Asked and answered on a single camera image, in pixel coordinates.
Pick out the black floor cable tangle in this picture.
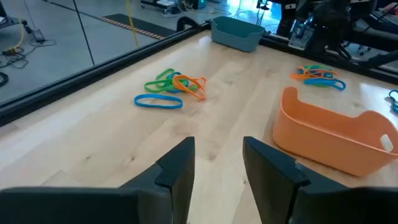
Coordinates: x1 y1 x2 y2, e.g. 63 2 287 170
0 39 57 70

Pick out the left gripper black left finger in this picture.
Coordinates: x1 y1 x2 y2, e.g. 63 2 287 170
0 136 196 224

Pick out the computer with glowing lights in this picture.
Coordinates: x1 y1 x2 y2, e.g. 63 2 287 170
186 0 208 11

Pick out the orange plastic basket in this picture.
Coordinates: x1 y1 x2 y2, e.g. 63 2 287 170
272 86 398 178

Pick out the blue rubber band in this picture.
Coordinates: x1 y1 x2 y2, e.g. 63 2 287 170
388 89 398 115
297 68 335 79
303 77 347 91
165 72 190 94
134 93 184 110

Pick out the black cable loop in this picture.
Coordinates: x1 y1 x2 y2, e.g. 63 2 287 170
176 16 200 32

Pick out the black power brick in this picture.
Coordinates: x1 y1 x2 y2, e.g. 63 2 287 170
30 29 47 44

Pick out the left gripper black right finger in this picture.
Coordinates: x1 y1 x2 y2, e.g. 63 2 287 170
243 136 398 224

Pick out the yellow floor cable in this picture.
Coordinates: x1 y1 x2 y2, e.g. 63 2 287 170
2 18 26 57

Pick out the grey-blue plastic basket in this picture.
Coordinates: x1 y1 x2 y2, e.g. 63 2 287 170
210 16 266 53

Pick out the yellow hanging cable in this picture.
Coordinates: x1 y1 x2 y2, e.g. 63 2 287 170
125 0 141 49

